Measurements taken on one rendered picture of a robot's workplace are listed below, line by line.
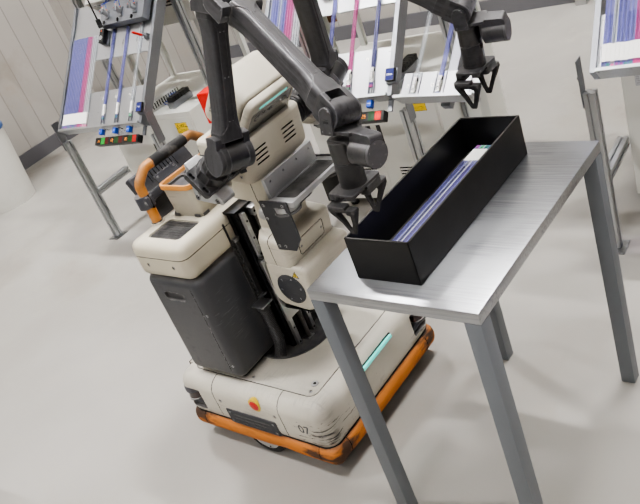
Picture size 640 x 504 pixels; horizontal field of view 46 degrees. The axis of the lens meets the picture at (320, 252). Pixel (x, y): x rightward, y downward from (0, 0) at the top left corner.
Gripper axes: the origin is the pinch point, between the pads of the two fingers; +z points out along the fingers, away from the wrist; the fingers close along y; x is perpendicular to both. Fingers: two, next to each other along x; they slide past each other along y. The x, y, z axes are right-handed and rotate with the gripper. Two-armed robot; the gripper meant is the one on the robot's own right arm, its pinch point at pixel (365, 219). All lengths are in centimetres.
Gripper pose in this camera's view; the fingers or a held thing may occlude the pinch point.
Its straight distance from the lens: 161.6
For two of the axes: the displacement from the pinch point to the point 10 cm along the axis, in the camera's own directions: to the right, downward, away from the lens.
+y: 5.7, -5.7, 5.9
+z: 2.9, 8.1, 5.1
